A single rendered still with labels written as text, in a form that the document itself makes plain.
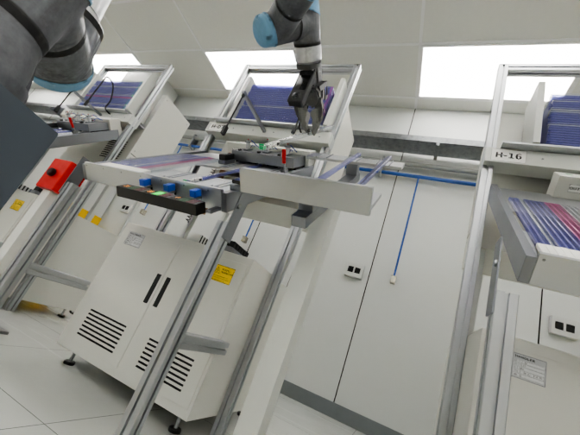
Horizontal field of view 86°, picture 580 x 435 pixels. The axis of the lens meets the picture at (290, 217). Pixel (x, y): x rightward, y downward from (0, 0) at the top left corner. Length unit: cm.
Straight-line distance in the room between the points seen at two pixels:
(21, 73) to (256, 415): 78
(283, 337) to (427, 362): 193
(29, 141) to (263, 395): 69
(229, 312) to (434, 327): 187
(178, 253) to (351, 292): 175
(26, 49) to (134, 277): 105
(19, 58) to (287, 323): 72
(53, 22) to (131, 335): 107
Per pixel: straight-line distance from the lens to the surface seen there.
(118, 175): 130
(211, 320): 120
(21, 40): 56
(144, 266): 145
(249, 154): 153
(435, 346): 270
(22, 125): 54
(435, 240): 291
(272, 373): 86
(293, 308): 86
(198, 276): 90
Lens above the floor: 41
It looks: 20 degrees up
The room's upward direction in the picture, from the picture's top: 22 degrees clockwise
